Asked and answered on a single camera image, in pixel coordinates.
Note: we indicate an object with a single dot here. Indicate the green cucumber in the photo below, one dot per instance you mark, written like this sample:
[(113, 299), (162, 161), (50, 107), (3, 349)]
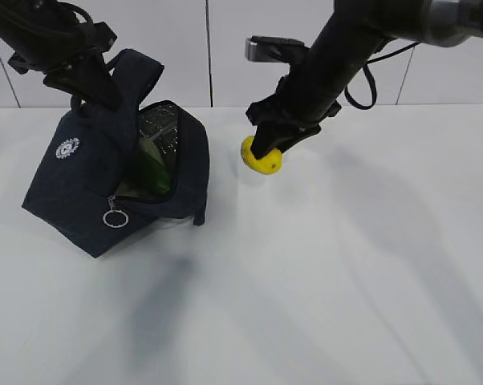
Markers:
[(148, 173)]

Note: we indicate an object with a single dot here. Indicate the green lid glass food container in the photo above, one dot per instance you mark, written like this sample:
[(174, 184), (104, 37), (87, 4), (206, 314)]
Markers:
[(126, 189)]

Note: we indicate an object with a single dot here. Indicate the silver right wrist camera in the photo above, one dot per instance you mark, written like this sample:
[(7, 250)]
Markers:
[(266, 49)]

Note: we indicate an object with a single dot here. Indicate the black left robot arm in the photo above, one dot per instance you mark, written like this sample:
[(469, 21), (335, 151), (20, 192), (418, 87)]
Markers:
[(45, 13)]

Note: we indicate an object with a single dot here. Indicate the navy blue lunch bag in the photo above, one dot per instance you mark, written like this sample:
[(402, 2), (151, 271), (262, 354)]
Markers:
[(74, 187)]

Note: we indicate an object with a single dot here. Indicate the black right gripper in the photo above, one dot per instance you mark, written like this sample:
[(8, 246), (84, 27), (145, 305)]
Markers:
[(302, 114)]

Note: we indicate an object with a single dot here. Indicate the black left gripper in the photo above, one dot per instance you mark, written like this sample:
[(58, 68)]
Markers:
[(70, 57)]

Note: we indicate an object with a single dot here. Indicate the yellow lemon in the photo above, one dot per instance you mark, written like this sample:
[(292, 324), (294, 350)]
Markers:
[(267, 165)]

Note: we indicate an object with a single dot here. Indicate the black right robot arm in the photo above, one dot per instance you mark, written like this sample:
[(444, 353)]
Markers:
[(319, 74)]

